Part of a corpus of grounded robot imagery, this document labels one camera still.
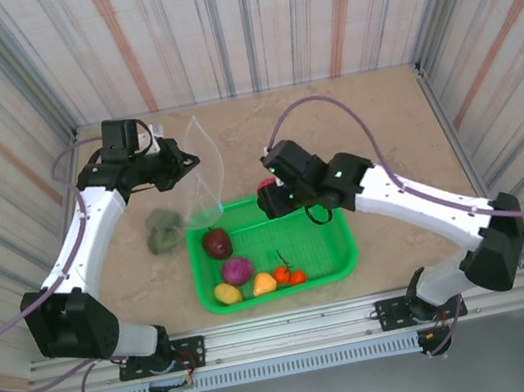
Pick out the green leafy vegetable toy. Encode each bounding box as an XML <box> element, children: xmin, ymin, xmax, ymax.
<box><xmin>141</xmin><ymin>203</ymin><xmax>189</xmax><ymax>256</ymax></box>

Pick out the clear zip-top plastic bag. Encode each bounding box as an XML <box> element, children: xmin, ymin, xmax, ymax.
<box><xmin>126</xmin><ymin>111</ymin><xmax>240</xmax><ymax>257</ymax></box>

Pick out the green plastic basket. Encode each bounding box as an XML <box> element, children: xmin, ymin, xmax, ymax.
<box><xmin>179</xmin><ymin>179</ymin><xmax>365</xmax><ymax>320</ymax></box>

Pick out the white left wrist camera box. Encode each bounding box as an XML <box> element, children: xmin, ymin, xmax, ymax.
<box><xmin>136</xmin><ymin>120</ymin><xmax>169</xmax><ymax>157</ymax></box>

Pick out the dark red apple toy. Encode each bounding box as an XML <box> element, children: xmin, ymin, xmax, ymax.
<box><xmin>199</xmin><ymin>225</ymin><xmax>236</xmax><ymax>263</ymax></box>

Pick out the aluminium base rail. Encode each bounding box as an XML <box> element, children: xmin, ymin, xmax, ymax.
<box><xmin>25</xmin><ymin>267</ymin><xmax>524</xmax><ymax>392</ymax></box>

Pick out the yellow potato toy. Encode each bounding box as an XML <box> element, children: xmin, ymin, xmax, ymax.
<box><xmin>212</xmin><ymin>280</ymin><xmax>245</xmax><ymax>309</ymax></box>

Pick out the purple cabbage toy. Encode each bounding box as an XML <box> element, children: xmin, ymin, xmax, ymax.
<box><xmin>218</xmin><ymin>254</ymin><xmax>258</xmax><ymax>290</ymax></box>

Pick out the yellow orange pepper toy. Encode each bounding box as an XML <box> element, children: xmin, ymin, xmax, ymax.
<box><xmin>249</xmin><ymin>270</ymin><xmax>280</xmax><ymax>299</ymax></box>

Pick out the red strawberry toy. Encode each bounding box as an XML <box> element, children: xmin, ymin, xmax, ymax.
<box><xmin>255</xmin><ymin>176</ymin><xmax>282</xmax><ymax>197</ymax></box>

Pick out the white slotted cable duct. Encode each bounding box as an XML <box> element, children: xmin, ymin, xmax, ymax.
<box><xmin>86</xmin><ymin>332</ymin><xmax>426</xmax><ymax>392</ymax></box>

